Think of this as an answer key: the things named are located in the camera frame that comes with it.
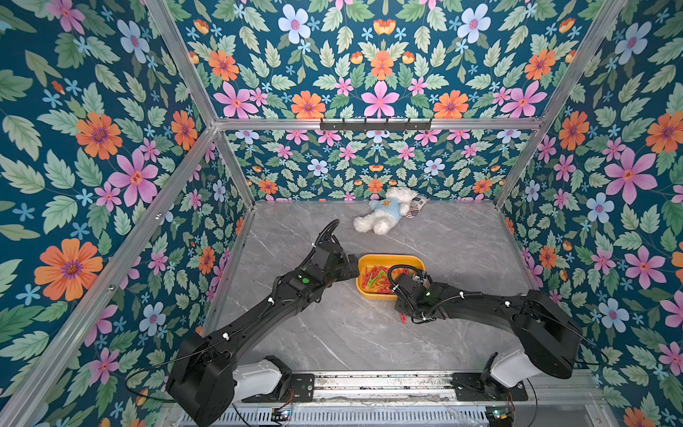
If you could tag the aluminium corner post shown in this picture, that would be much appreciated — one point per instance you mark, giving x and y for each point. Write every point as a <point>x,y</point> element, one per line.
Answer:
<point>161,15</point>
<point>594,37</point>

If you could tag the aluminium corner post right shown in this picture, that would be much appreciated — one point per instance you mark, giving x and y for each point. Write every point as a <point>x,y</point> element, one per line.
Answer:
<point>594,37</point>

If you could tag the yellow plastic storage box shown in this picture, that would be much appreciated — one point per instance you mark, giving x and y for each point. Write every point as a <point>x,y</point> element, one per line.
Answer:
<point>375,271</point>

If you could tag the aluminium corner post left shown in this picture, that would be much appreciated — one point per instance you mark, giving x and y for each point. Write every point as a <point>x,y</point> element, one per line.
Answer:
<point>161,15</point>

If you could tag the flag print pouch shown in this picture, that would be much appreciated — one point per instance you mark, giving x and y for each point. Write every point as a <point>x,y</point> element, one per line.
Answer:
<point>416,206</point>

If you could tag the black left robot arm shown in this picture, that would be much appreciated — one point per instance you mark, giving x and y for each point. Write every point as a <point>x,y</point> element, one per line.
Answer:
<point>207,376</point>

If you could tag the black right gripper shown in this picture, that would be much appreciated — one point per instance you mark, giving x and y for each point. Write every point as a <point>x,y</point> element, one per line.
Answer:
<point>405,285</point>

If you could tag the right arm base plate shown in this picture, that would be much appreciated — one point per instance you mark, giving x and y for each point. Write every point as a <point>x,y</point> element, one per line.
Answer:
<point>474,386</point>

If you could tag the white plush teddy bear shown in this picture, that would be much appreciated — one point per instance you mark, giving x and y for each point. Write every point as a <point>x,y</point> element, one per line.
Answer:
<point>387,212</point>

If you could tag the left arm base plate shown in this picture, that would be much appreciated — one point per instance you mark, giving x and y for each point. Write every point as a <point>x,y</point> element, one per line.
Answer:
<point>294,388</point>

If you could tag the white vent grille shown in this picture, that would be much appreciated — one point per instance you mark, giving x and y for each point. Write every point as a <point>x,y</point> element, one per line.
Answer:
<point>354,416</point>

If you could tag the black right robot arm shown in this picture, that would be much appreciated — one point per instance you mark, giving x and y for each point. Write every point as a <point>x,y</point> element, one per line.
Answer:
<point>549,340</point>

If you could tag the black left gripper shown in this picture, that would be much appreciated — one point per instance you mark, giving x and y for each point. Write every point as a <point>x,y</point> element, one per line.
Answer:
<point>345,273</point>

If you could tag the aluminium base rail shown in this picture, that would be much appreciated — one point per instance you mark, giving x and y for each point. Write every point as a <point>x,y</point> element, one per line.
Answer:
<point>409,386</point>

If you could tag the black hook rail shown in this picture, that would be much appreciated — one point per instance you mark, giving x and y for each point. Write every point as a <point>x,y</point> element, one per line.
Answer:
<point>366,124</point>

